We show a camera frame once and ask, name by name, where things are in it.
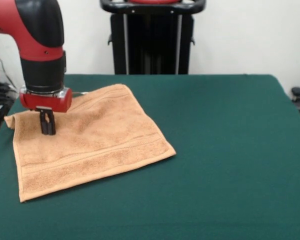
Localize grey cable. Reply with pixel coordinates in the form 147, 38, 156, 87
0, 46, 17, 90

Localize dark green table cloth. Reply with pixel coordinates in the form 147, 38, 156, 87
0, 74, 300, 240

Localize black cable bundle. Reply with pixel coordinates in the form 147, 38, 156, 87
0, 81, 20, 111

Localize tan terry towel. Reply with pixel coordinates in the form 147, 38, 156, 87
4, 83, 177, 204

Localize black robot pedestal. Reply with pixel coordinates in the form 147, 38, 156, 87
99, 0, 207, 75

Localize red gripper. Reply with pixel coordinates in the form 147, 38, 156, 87
19, 84, 73, 136

